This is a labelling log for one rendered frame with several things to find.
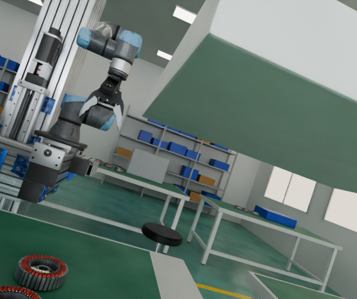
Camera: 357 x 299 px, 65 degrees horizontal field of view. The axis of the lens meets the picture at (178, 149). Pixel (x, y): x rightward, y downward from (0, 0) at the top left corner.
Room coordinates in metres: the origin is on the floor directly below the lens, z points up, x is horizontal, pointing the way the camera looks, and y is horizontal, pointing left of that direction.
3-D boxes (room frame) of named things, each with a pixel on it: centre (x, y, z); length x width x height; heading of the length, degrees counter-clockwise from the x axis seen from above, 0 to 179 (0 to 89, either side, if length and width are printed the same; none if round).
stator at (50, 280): (0.68, 0.21, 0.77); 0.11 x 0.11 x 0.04
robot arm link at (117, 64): (1.03, 0.30, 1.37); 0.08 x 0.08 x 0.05
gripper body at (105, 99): (1.03, 0.30, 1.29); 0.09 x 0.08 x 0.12; 10
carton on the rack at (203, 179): (7.45, -0.93, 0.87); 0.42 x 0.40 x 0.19; 100
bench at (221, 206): (4.14, -1.56, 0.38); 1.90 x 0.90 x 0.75; 101
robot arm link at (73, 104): (1.46, 0.57, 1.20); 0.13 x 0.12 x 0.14; 108
